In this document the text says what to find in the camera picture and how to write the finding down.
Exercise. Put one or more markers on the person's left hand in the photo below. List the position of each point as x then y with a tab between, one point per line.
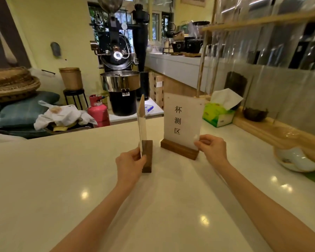
128	169

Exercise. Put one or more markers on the black coffee roaster machine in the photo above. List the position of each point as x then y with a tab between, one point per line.
119	55

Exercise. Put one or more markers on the red gas cylinder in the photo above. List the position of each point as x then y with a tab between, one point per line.
98	111

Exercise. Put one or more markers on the black kettle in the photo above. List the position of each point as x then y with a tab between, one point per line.
170	31

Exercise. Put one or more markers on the stack of woven bamboo trays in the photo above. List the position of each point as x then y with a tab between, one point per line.
11	85

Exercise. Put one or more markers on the white crumpled cloth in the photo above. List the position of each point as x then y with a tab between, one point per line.
63	115

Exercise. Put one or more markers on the grey wall lamp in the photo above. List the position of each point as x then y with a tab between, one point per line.
56	49

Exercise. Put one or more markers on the acrylic sign holder wooden base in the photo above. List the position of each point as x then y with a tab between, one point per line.
143	133

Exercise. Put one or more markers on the black pot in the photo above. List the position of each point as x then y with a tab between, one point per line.
194	45
178	46

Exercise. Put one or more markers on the person's right hand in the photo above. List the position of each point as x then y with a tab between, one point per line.
214	152

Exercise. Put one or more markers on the dark small bowl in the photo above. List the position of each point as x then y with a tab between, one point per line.
255	114

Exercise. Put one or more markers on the blue grey cushion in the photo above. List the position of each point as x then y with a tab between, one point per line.
23	110

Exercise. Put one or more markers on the person's right forearm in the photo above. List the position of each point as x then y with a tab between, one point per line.
267	209

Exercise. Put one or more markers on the person's right thumb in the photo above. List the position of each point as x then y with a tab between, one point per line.
200	145

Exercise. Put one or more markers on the black round stool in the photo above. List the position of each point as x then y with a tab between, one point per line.
75	98

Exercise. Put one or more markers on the green tissue box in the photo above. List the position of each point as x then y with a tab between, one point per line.
219	112

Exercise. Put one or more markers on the person's left thumb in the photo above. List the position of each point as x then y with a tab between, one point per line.
143	160

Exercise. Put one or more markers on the wooden crate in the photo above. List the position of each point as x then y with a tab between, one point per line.
157	89

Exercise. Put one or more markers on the paper sign holder wooden base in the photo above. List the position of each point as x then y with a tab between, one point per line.
182	123

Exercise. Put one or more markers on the person's left forearm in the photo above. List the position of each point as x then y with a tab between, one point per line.
94	223

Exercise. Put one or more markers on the white ceramic bowl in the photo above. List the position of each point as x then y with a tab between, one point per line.
295	158

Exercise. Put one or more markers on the wooden shelf rack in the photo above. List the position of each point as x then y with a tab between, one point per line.
265	76

